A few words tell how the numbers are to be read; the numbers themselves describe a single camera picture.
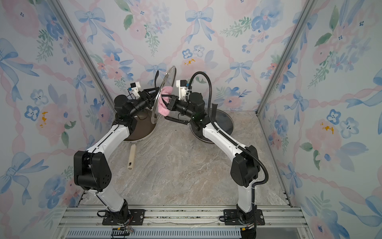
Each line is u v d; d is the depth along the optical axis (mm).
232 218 730
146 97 680
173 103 636
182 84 650
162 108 663
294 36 781
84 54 856
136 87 718
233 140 524
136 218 737
